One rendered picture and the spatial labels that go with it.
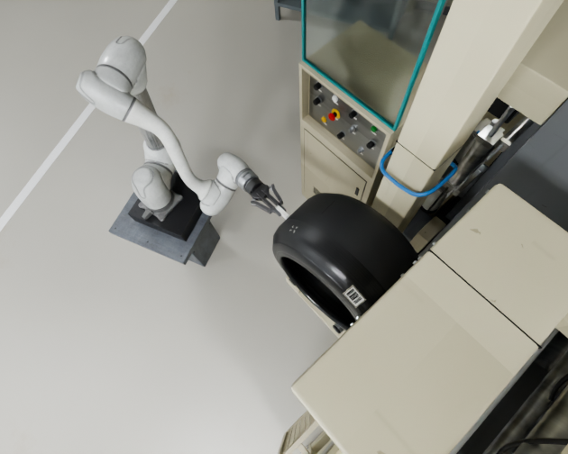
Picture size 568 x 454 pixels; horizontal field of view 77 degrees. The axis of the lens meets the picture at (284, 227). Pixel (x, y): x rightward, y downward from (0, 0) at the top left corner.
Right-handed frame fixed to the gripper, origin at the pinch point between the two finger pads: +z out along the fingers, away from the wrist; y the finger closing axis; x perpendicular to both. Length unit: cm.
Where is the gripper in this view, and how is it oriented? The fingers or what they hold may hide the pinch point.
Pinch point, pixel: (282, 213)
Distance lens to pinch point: 141.3
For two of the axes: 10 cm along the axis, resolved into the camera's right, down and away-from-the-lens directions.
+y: 7.5, -6.3, 2.2
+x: 1.5, 4.7, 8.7
